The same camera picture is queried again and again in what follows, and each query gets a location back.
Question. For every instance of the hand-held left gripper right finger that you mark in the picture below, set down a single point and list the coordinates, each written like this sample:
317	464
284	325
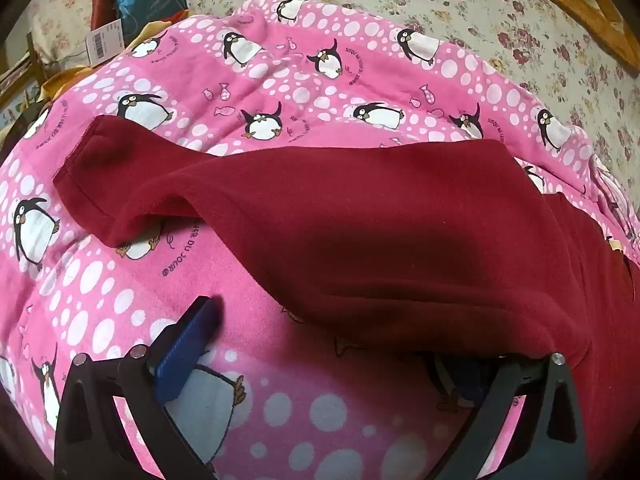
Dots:
472	382

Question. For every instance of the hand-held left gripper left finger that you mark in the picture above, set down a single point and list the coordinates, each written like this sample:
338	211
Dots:
185	345

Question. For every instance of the dark red fleece garment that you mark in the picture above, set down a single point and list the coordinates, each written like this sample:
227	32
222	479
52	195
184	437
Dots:
375	220

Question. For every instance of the pink penguin print blanket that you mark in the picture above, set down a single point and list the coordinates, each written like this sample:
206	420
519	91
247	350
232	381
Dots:
300	85

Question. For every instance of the yellow cloth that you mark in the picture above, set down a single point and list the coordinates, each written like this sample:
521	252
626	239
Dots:
65	80

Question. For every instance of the white barcode tag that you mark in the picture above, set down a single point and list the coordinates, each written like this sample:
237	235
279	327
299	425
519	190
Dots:
102	45

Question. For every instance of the wooden chair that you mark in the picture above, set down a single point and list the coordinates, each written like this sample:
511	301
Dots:
30	67

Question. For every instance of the floral pillow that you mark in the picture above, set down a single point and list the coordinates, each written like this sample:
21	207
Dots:
60	5

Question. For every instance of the floral bed sheet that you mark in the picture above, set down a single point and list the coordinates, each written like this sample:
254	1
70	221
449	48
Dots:
450	5

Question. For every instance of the orange checkered pillow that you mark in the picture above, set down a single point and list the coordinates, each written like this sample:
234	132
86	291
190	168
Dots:
575	0

